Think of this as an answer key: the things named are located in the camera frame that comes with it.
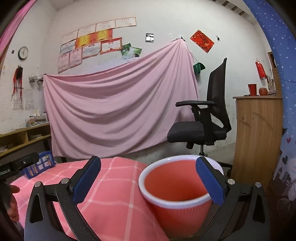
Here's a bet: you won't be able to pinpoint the black office chair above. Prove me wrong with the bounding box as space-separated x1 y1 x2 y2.
167 58 232 156

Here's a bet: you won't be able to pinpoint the blue cardboard box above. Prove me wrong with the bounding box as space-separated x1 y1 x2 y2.
23 151 56 179

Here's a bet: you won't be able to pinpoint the round wall clock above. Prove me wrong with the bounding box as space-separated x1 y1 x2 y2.
18 46 29 61

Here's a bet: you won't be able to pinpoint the red hanging ornament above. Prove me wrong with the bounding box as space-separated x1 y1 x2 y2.
255 60 267 79

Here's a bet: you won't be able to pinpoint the red trash bin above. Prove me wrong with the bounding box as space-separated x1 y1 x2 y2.
138 155 212 238

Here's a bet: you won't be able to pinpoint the red paper wall decoration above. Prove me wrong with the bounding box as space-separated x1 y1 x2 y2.
190 30 214 53

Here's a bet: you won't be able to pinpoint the wooden wall shelf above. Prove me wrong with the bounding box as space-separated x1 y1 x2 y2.
1 123 51 159

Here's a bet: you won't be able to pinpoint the left hand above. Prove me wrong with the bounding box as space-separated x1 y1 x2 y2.
7 185 20 222

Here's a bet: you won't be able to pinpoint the red apple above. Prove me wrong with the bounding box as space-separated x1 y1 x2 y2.
259 87 268 96

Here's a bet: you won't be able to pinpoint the pink checkered tablecloth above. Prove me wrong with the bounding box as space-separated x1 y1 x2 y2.
12 157 168 241

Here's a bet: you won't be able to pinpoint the red tassel wall hanging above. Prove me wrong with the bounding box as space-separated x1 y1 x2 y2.
11 65 23 100

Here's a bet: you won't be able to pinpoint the pink hanging sheet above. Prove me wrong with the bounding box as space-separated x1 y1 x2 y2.
44 39 198 160

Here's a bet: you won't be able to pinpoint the wall certificates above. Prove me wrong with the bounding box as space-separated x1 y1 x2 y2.
58 17 142 73

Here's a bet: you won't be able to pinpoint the green hanging bag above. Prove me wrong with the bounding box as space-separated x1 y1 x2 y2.
193 62 206 76

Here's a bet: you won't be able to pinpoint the blue dotted curtain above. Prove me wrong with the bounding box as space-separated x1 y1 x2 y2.
242 0 296 181

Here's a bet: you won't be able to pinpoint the wooden cabinet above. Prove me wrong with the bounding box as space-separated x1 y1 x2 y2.
231 96 283 189

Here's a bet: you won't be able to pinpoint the red cup on cabinet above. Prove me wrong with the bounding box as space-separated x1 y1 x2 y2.
248 84 257 96

